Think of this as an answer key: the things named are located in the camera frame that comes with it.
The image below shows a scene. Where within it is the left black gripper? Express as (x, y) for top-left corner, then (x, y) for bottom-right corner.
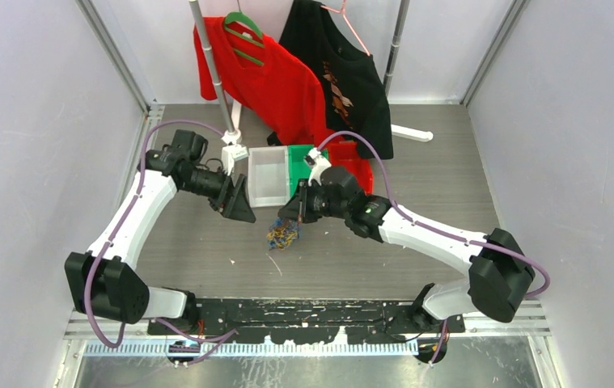
(181, 163), (256, 222)

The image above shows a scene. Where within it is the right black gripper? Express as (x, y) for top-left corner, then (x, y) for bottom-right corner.
(279, 179), (349, 224)

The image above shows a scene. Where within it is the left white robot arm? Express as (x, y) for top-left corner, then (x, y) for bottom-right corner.
(65, 129), (256, 334)

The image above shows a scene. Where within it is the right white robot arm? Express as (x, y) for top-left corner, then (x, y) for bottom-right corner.
(277, 167), (536, 332)

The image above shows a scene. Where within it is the green plastic bin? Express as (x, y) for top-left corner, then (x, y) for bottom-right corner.
(286, 145), (314, 200)

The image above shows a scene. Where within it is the white plastic bin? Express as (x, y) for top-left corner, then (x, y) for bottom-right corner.
(247, 146), (290, 208)

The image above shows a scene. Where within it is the red plastic bin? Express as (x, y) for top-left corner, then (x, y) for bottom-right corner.
(326, 141), (374, 195)

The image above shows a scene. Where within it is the white clothes rack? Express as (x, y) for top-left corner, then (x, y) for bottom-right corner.
(187, 0), (434, 162)

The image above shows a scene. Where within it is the black t-shirt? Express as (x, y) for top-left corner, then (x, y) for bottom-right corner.
(279, 1), (394, 160)

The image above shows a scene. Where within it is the red t-shirt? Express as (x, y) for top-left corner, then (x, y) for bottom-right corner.
(204, 17), (333, 146)

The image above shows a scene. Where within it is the green clothes hanger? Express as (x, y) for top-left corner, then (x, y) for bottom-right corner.
(222, 11), (265, 66)

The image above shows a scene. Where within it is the pink clothes hanger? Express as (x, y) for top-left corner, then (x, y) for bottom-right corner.
(320, 0), (371, 57)

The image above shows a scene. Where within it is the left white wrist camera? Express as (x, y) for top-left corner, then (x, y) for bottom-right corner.
(221, 144), (249, 175)

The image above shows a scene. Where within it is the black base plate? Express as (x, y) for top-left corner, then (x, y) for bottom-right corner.
(143, 298), (440, 345)

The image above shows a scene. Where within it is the white slotted cable duct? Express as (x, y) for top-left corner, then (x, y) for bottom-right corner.
(83, 339), (419, 357)

